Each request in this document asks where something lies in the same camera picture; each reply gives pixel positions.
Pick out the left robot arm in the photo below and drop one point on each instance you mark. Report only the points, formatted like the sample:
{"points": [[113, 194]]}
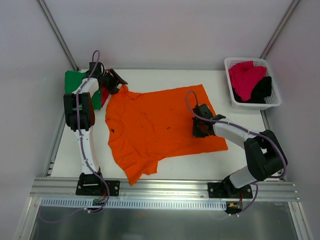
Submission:
{"points": [[80, 116]]}

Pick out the white slotted cable duct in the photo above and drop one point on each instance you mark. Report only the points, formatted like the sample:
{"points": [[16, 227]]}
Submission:
{"points": [[116, 203]]}

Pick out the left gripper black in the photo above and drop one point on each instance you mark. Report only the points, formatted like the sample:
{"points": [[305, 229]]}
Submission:
{"points": [[114, 81]]}

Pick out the white plastic basket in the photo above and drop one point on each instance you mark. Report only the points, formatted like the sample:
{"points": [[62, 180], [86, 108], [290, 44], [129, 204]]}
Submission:
{"points": [[273, 101]]}

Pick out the aluminium mounting rail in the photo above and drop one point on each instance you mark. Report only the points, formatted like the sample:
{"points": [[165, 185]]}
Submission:
{"points": [[160, 189]]}

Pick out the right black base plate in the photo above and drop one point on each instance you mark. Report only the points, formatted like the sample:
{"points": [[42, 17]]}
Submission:
{"points": [[220, 190]]}

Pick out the green folded t shirt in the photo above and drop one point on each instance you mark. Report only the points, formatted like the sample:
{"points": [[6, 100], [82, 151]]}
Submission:
{"points": [[73, 79]]}

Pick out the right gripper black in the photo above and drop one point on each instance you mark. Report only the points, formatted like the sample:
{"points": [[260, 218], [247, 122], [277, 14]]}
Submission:
{"points": [[197, 127]]}

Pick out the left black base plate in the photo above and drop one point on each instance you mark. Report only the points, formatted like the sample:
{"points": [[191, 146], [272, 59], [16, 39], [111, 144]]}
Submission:
{"points": [[97, 188]]}

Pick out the red folded t shirt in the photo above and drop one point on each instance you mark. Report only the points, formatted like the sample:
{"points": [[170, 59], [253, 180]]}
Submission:
{"points": [[104, 96]]}

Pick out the orange t shirt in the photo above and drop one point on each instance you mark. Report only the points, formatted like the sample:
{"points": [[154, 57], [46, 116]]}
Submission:
{"points": [[145, 128]]}

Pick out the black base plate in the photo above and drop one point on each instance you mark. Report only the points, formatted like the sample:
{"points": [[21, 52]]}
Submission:
{"points": [[97, 188], [220, 190]]}

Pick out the magenta t shirt in basket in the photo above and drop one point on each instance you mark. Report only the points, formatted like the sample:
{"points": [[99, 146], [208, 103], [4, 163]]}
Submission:
{"points": [[244, 76]]}

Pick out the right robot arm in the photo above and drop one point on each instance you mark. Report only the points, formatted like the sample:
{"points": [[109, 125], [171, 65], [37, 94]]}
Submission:
{"points": [[263, 153]]}

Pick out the black t shirt in basket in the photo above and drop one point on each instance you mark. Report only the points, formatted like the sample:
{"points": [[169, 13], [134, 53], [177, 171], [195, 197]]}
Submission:
{"points": [[262, 90]]}

